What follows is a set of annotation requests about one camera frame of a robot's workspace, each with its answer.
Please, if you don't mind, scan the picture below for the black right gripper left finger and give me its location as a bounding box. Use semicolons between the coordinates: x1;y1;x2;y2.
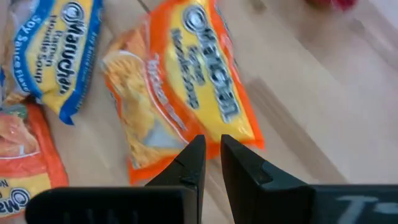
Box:
145;134;207;224

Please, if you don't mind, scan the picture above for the blue Maruchan soy ramen packet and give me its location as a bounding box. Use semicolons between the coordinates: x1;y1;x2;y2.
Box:
12;0;104;126
0;63;7;106

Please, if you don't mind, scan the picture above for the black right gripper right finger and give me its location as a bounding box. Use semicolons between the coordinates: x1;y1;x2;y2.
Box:
220;134;313;224

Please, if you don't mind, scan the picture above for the red Maruchan beef ramen packet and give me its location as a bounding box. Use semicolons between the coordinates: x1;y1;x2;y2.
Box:
306;0;358;12

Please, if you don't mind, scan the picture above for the orange Maruchan chicken ramen packet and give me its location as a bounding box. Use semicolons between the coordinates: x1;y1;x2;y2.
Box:
101;0;266;186
0;102;70;218

